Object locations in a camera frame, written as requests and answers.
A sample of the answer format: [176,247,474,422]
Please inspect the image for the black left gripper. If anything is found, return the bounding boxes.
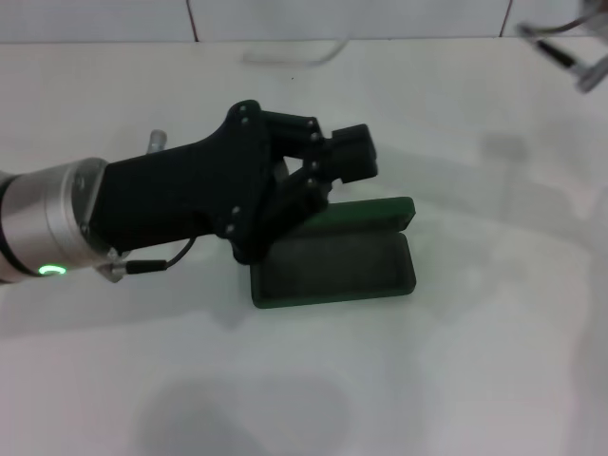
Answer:
[89,99,380,263]

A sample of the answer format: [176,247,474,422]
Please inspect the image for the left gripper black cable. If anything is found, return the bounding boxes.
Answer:
[106,128,197,285]

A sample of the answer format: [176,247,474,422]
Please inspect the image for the clear white glasses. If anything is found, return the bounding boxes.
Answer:
[243,36,351,67]

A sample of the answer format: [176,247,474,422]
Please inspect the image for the green glasses case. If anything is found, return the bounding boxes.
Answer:
[235,196,418,311]

